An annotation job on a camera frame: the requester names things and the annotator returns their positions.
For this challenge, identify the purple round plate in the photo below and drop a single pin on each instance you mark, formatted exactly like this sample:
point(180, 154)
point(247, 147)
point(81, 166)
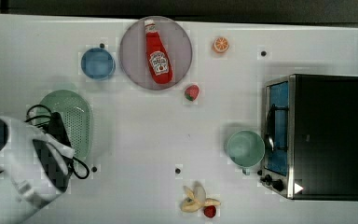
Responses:
point(132, 52)

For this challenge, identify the blue round bowl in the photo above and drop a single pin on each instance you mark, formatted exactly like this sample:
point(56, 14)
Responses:
point(98, 64)

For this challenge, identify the toy strawberry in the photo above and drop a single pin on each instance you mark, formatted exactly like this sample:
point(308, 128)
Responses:
point(192, 92)

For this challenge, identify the orange slice toy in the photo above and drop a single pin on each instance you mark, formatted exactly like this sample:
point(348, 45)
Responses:
point(220, 45)

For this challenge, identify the black toaster oven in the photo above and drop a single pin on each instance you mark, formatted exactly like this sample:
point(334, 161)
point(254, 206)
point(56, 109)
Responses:
point(311, 137)

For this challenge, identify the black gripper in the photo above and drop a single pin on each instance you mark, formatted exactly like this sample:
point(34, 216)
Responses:
point(56, 128)

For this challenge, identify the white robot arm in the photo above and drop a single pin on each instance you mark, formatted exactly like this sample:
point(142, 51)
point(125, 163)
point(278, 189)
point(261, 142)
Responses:
point(34, 169)

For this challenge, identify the small red toy fruit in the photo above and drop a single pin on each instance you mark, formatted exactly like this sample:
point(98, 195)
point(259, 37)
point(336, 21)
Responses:
point(209, 211)

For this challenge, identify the red ketchup bottle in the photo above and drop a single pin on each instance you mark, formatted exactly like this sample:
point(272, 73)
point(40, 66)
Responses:
point(157, 57)

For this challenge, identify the green mug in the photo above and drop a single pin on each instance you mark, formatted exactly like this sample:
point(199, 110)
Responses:
point(246, 149)

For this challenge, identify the green perforated strainer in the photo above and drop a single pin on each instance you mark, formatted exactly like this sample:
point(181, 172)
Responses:
point(76, 117)

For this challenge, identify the peeled toy banana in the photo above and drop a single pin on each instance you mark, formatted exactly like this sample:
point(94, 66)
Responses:
point(196, 199)

